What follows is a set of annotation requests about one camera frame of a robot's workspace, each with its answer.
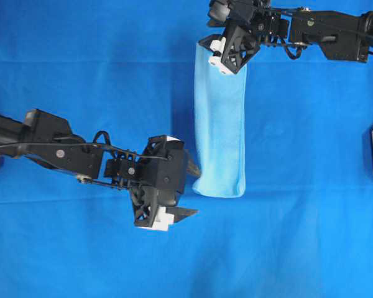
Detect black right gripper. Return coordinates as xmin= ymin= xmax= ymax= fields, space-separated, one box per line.
xmin=207 ymin=1 xmax=289 ymax=75

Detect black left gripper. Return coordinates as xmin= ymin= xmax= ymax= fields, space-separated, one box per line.
xmin=104 ymin=135 xmax=201 ymax=230

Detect light blue towel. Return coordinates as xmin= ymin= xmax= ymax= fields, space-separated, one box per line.
xmin=193 ymin=45 xmax=247 ymax=198

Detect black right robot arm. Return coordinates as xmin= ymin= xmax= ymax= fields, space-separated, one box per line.
xmin=198 ymin=1 xmax=373 ymax=75

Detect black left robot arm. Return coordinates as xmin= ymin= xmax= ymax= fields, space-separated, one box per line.
xmin=0 ymin=109 xmax=201 ymax=231

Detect dark blue table cloth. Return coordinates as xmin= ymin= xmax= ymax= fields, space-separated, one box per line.
xmin=0 ymin=1 xmax=373 ymax=297

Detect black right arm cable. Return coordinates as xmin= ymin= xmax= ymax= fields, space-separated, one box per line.
xmin=267 ymin=6 xmax=373 ymax=60

